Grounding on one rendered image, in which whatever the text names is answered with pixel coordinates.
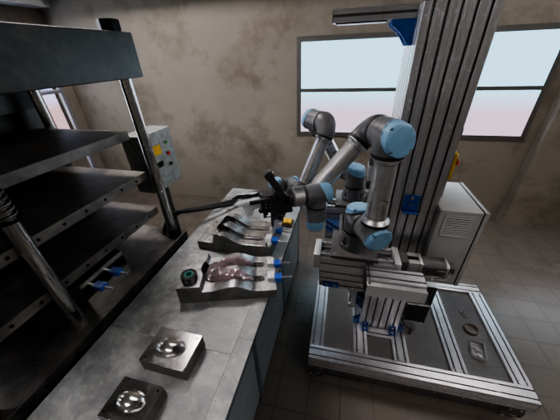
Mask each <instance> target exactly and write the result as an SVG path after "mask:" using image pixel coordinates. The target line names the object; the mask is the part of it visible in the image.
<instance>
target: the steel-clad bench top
mask: <svg viewBox="0 0 560 420"><path fill-rule="evenodd" d="M258 210H259V208H257V209H255V210H254V211H253V214H252V216H250V217H249V216H247V214H246V213H245V211H244V209H243V207H234V206H231V207H221V208H216V209H214V210H213V211H212V212H211V213H210V214H209V215H208V216H207V218H206V219H205V220H204V221H203V222H202V223H201V224H200V226H199V227H198V228H197V229H196V230H195V231H194V232H193V234H192V235H191V236H190V237H189V238H188V239H187V241H186V242H185V243H184V244H183V245H182V246H181V247H180V248H179V249H178V250H177V251H176V252H175V253H174V254H173V255H172V257H171V258H170V259H169V260H168V261H167V262H166V264H165V265H164V266H163V267H162V268H161V269H160V270H159V271H158V273H157V274H156V275H155V276H154V277H153V278H152V280H151V281H150V282H149V283H148V284H147V285H146V286H145V288H144V289H143V290H142V291H141V292H140V293H139V294H138V295H137V296H136V297H135V298H134V299H133V300H132V301H131V303H130V304H129V305H128V306H127V307H126V308H125V309H124V311H123V312H122V313H121V314H120V315H119V316H118V317H117V319H116V320H115V321H114V322H113V323H112V324H111V325H110V327H109V328H108V329H107V330H106V331H105V332H104V333H103V335H102V336H101V337H100V338H99V339H98V340H97V341H96V342H95V343H94V344H93V345H92V346H91V347H90V348H89V350H88V351H87V352H86V353H85V354H84V355H83V356H82V358H81V359H80V360H79V361H78V362H77V363H76V364H75V366H74V367H73V368H72V369H71V370H70V371H69V372H68V374H67V375H66V376H65V377H64V378H63V379H62V380H61V382H60V383H59V384H58V385H57V386H56V387H55V388H54V389H53V390H52V391H51V392H50V393H49V394H48V395H47V397H46V398H45V399H44V400H43V401H42V402H41V403H40V405H39V406H38V407H37V408H36V409H35V410H34V411H33V413H32V414H31V415H30V416H29V417H28V418H27V420H100V419H99V417H98V414H99V412H100V411H101V410H102V408H103V406H104V405H105V404H106V402H107V401H108V399H109V398H110V397H111V396H112V394H113V392H114V391H115V390H116V388H117V387H118V385H119V384H120V382H121V381H122V380H123V379H124V377H125V376H126V377H129V378H134V379H137V380H140V381H143V382H146V383H151V384H154V385H158V386H160V387H163V388H164V389H165V391H166V393H167V397H166V399H165V401H164V403H163V405H162V406H161V408H160V410H159V412H158V414H157V416H156V417H155V419H154V420H226V417H227V415H228V411H229V408H230V406H231V403H232V400H233V397H234V394H235V392H236V389H237V386H238V383H239V380H240V377H241V375H242V372H243V369H244V366H245V363H246V361H247V358H248V354H249V352H250V349H251V346H252V344H253V340H254V338H255V335H256V332H257V330H258V326H259V323H260V321H261V318H262V315H263V312H264V309H265V307H266V304H267V301H268V297H262V298H249V299H237V300H225V301H212V302H188V303H180V300H179V297H178V294H177V291H176V286H177V285H178V280H179V278H180V276H181V273H182V271H183V267H184V265H185V262H186V260H187V258H188V254H194V253H209V254H210V256H211V258H218V257H222V256H226V255H228V254H232V253H233V252H222V251H216V250H211V249H205V248H199V247H198V239H199V238H200V237H201V236H202V235H203V233H204V232H205V231H206V230H207V229H208V227H209V226H210V225H211V224H212V222H213V221H214V220H215V219H217V220H223V219H224V218H225V217H226V216H227V215H228V214H229V213H237V214H239V215H241V216H243V217H245V218H247V219H249V220H251V221H264V222H268V223H270V222H271V218H270V217H267V218H263V213H260V212H259V211H258ZM299 210H300V207H292V212H286V215H285V217H284V218H292V220H294V223H293V225H292V227H281V228H282V230H286V231H291V232H282V234H281V235H280V238H279V240H282V241H287V242H278V243H277V245H276V247H275V249H274V252H273V254H272V255H273V256H275V259H281V261H282V260H283V255H284V253H285V250H286V247H287V245H288V241H289V238H290V236H291V233H292V231H293V227H294V224H295V222H296V219H297V217H298V213H299ZM161 327H165V328H172V329H176V330H179V331H184V332H187V333H194V334H197V335H201V336H202V337H203V340H204V342H205V347H204V349H203V350H202V353H201V355H200V357H199V359H198V360H197V363H196V365H195V366H194V368H193V370H192V372H191V374H190V376H189V378H188V380H187V381H185V380H182V379H179V378H176V377H170V376H168V375H164V374H161V373H158V372H153V371H149V370H147V369H144V368H143V366H142V364H141V363H140V361H139V358H140V357H141V356H142V355H143V353H144V352H145V350H146V349H147V347H148V345H149V344H150V343H151V341H152V340H153V339H154V337H155V336H156V335H157V333H158V331H159V330H160V328H161Z"/></svg>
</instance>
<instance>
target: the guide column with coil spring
mask: <svg viewBox="0 0 560 420"><path fill-rule="evenodd" d="M6 203H7V200H4V201H3V202H0V207H1V206H3V205H5V204H6ZM10 208H11V207H10V205H8V206H7V207H5V208H3V209H1V210H0V213H4V212H6V211H7V210H8V209H10ZM12 214H14V211H13V210H12V211H11V212H9V213H7V214H5V215H2V216H1V217H0V220H1V219H4V218H7V217H9V216H11V215H12ZM1 229H2V230H3V231H4V233H5V234H6V235H7V237H8V238H9V240H10V241H11V242H12V244H13V246H14V247H15V248H16V249H17V250H18V252H19V253H20V254H21V256H22V257H23V259H24V260H25V262H26V263H27V265H28V266H29V267H30V268H31V269H32V271H33V272H34V273H35V275H36V276H37V278H38V279H39V281H40V282H41V283H42V285H43V286H44V287H45V288H46V289H47V291H48V293H49V294H50V295H51V297H52V298H53V300H54V301H55V302H56V304H57V305H58V306H59V307H60V309H61V310H62V312H63V313H64V314H65V316H66V317H67V319H68V320H69V321H70V323H71V324H72V325H73V326H74V328H75V329H77V330H78V329H82V328H84V327H85V326H86V325H87V324H88V320H87V319H86V318H85V316H84V315H83V313H82V311H81V310H80V308H79V307H78V305H77V304H76V303H75V302H74V300H73V298H72V297H71V295H70V294H69V292H68V290H67V289H66V288H65V287H64V285H63V283H62V282H61V280H60V279H59V277H58V275H57V274H56V273H55V272H54V271H53V269H52V267H51V266H50V264H49V263H48V261H47V259H46V258H45V257H44V256H43V254H42V252H41V251H40V249H39V248H38V246H37V245H36V243H35V242H34V241H33V239H32V238H31V236H30V235H29V233H28V231H27V230H26V228H25V227H24V226H23V224H22V223H21V221H20V222H17V223H15V224H13V225H11V226H8V227H1Z"/></svg>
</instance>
